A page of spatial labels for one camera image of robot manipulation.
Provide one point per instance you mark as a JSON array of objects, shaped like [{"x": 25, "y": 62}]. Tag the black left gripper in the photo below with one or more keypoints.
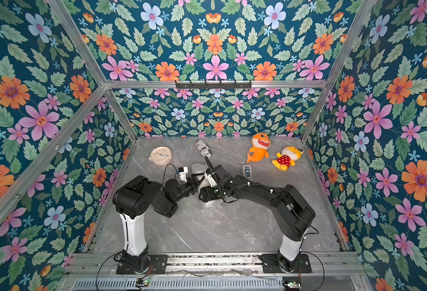
[{"x": 192, "y": 186}]

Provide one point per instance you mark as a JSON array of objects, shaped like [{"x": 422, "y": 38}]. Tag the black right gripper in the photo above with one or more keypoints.
[{"x": 210, "y": 169}]

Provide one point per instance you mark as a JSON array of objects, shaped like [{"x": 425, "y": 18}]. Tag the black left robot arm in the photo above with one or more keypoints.
[{"x": 132, "y": 201}]

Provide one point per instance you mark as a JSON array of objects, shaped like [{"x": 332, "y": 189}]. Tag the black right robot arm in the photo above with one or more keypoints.
[{"x": 293, "y": 214}]

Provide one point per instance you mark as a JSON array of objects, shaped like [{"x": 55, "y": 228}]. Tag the pink round alarm clock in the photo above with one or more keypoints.
[{"x": 161, "y": 156}]

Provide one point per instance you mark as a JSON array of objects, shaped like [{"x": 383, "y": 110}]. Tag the white tape dispenser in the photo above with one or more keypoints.
[{"x": 247, "y": 171}]

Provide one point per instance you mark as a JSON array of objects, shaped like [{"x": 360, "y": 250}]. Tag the orange shark plush toy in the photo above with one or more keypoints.
[{"x": 259, "y": 150}]

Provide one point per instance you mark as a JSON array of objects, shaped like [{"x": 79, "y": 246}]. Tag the yellow plush toy red shorts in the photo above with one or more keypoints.
[{"x": 287, "y": 158}]

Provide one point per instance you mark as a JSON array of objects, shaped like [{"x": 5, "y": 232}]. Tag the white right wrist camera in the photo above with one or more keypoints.
[{"x": 211, "y": 179}]

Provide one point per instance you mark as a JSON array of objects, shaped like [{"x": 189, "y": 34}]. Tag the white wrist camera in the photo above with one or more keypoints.
[
  {"x": 211, "y": 179},
  {"x": 183, "y": 174}
]

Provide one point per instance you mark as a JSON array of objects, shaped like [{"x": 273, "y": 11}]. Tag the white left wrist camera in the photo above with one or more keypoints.
[{"x": 183, "y": 174}]

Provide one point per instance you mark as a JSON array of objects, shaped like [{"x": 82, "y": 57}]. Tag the black hook rail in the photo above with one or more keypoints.
[{"x": 207, "y": 85}]

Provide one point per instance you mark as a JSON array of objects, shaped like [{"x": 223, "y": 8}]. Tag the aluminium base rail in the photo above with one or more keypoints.
[{"x": 221, "y": 271}]

